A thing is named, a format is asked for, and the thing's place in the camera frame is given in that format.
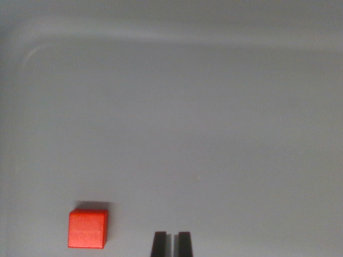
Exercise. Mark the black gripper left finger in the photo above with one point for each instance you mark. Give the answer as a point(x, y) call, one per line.
point(159, 245)

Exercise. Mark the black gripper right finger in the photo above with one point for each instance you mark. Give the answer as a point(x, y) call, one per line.
point(185, 245)

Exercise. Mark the red wooden cube block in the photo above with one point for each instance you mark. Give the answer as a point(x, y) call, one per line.
point(85, 228)

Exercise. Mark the white plastic tray bin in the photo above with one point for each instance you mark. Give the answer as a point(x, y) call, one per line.
point(187, 120)

